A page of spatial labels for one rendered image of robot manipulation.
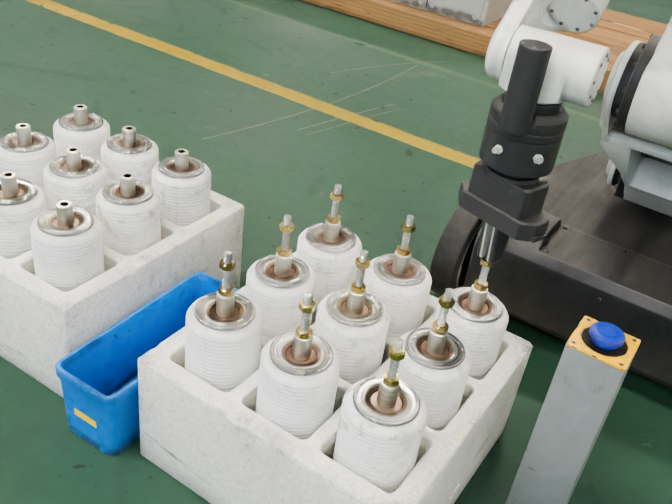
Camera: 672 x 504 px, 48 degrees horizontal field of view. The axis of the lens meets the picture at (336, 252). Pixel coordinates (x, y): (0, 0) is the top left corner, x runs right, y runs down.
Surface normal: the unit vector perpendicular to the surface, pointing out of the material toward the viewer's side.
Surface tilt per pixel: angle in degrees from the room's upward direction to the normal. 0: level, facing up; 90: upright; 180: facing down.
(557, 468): 90
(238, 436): 90
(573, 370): 90
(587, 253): 0
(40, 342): 90
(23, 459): 0
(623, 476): 0
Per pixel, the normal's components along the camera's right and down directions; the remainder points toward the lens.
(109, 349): 0.84, 0.35
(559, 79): -0.51, 0.42
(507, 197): -0.75, 0.29
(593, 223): 0.12, -0.83
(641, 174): -0.41, -0.05
